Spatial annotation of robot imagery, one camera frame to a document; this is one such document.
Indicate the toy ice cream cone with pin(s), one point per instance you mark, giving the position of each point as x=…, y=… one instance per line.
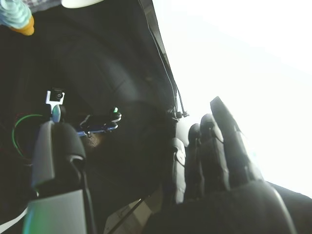
x=20, y=19

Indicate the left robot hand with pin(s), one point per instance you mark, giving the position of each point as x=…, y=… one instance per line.
x=243, y=209

